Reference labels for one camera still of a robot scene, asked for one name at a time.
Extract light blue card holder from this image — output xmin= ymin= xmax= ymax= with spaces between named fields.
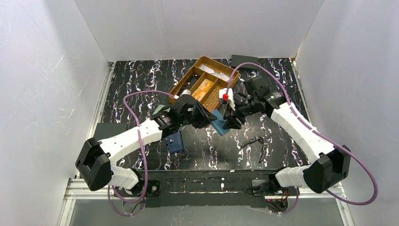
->
xmin=210 ymin=109 xmax=230 ymax=137

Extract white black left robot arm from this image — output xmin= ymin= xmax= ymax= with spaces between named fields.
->
xmin=75 ymin=95 xmax=217 ymax=191

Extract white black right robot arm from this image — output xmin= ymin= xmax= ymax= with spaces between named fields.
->
xmin=219 ymin=77 xmax=351 ymax=194

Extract green card holder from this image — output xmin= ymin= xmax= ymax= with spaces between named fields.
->
xmin=152 ymin=105 xmax=165 ymax=116

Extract orange cards in tray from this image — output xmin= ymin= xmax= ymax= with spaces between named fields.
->
xmin=192 ymin=79 xmax=214 ymax=101

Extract black cards in tray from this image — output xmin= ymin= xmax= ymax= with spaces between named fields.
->
xmin=177 ymin=73 xmax=200 ymax=96

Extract dark blue card holder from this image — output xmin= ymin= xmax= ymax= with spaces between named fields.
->
xmin=166 ymin=130 xmax=185 ymax=153

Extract silver cards in tray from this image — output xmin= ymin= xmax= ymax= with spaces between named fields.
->
xmin=199 ymin=64 xmax=230 ymax=82

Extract woven brown divided tray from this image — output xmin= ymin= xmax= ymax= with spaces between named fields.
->
xmin=170 ymin=56 xmax=239 ymax=112

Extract black box at back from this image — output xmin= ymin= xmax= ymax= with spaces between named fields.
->
xmin=231 ymin=55 xmax=258 ymax=71

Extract black box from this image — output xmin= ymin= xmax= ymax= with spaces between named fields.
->
xmin=231 ymin=55 xmax=258 ymax=71
xmin=93 ymin=123 xmax=128 ymax=141

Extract black box at left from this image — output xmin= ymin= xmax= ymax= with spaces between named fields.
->
xmin=93 ymin=123 xmax=128 ymax=141

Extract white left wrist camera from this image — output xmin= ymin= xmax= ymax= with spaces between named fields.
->
xmin=174 ymin=89 xmax=191 ymax=100

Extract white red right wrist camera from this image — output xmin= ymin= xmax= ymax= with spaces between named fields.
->
xmin=218 ymin=88 xmax=235 ymax=111

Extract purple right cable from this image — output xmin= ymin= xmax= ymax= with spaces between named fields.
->
xmin=226 ymin=62 xmax=379 ymax=216

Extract purple cable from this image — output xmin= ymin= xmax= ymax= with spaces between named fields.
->
xmin=226 ymin=62 xmax=379 ymax=216
xmin=107 ymin=90 xmax=177 ymax=217

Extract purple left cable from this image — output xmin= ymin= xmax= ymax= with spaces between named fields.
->
xmin=107 ymin=90 xmax=177 ymax=217

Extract aluminium base frame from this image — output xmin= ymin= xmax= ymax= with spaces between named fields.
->
xmin=59 ymin=170 xmax=354 ymax=226

